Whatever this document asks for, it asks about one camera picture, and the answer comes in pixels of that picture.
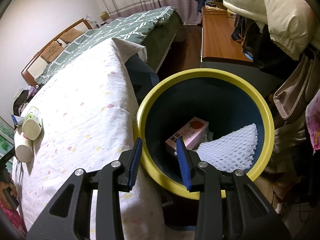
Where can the beige handbag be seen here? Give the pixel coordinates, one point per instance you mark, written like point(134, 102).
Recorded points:
point(299, 89)

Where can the white foam fruit net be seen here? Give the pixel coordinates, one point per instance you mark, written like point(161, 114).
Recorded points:
point(233, 151)

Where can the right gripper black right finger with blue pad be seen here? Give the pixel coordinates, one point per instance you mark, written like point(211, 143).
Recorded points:
point(230, 206)

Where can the sliding wardrobe glass door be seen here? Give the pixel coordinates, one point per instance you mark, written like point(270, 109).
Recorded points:
point(6, 138)

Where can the yellow box far nightstand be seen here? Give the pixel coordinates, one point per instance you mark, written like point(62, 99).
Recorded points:
point(104, 16)

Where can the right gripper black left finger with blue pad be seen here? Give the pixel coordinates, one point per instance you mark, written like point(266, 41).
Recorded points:
point(67, 215)

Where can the yellow rimmed dark trash bin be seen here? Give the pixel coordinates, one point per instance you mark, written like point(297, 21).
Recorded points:
point(226, 101)

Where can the green checked duvet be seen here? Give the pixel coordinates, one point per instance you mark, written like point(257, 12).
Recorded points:
point(153, 29)

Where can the brown pillow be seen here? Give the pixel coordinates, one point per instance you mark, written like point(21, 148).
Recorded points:
point(52, 52)
point(71, 35)

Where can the pink floral cloth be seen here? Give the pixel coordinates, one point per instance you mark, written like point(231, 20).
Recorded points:
point(312, 122)

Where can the green tea bottle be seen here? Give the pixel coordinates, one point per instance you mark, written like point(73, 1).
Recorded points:
point(32, 124)

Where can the brown pillow left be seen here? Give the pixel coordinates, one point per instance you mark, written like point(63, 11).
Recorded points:
point(52, 52)

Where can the white paper cup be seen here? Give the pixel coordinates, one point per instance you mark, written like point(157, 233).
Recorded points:
point(23, 146)

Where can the dark clothes pile on nightstand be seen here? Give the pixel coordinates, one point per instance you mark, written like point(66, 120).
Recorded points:
point(23, 99)

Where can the brown pillow right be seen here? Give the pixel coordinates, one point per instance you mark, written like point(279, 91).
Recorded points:
point(71, 35)

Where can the pink strawberry milk carton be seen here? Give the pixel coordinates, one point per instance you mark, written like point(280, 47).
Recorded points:
point(193, 133)

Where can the cream puffer jacket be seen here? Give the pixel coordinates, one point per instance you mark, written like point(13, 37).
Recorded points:
point(291, 23)

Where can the wooden bed frame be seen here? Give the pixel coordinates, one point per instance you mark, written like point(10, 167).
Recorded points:
point(37, 65)

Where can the orange wooden desk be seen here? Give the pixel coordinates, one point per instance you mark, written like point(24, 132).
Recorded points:
point(217, 44)

